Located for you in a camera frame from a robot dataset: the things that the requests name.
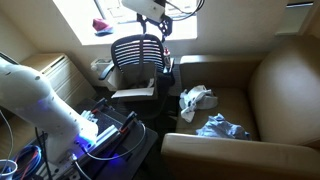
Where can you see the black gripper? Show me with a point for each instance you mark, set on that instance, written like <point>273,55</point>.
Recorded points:
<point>166,23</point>

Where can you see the brown cardboard box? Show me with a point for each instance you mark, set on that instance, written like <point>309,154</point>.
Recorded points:
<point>133,93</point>

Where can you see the black robot table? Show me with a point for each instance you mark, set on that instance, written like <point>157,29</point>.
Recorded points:
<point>108,120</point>

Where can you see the beige wooden cabinet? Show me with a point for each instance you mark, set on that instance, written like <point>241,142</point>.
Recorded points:
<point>56,73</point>

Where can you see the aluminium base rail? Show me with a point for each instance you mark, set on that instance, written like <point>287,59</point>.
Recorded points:
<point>106,133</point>

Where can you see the beige wall fixture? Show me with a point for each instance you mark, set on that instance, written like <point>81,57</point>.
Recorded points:
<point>295,20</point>

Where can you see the white bottle with red cap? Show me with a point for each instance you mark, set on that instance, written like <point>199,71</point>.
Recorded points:
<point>166,58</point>

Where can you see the black mesh office chair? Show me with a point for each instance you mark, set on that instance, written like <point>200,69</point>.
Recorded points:
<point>140,50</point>

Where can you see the black red bar clamp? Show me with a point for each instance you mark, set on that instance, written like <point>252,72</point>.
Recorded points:
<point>129,121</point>
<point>100,106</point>

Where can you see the light blue cloth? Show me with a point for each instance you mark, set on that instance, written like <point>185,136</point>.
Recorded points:
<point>220,128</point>

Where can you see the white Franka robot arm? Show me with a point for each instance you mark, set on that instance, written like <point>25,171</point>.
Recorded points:
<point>33,96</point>

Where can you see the white cloth with black logo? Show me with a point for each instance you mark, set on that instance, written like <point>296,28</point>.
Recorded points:
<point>195,96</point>

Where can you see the tan leather armchair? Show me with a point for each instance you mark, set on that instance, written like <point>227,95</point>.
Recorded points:
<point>283,100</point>

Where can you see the clear plastic cup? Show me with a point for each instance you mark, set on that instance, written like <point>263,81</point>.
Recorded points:
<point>8,170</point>

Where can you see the red cap hat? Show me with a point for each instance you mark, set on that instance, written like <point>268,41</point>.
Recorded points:
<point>100,25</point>

